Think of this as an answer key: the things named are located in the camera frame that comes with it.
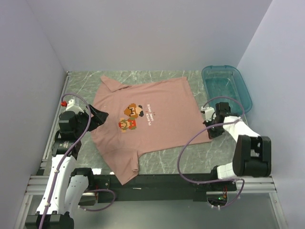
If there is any teal plastic basin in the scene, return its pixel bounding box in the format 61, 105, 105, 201
202, 65, 253, 114

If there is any black base beam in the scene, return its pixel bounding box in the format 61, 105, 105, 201
86, 174, 237, 202

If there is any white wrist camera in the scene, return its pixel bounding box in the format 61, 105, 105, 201
61, 97, 84, 114
201, 106, 216, 122

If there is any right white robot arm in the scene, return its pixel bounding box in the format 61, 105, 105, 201
201, 102, 272, 190

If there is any aluminium frame rail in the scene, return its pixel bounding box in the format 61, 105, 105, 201
25, 176, 277, 195

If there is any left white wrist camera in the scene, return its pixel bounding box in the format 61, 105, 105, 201
61, 97, 84, 114

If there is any pink printed t shirt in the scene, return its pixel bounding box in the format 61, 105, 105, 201
91, 76, 210, 185

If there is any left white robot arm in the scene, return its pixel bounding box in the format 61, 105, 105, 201
25, 105, 108, 229

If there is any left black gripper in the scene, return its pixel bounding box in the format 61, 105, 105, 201
74, 104, 108, 137

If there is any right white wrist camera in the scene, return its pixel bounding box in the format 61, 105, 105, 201
201, 106, 216, 122

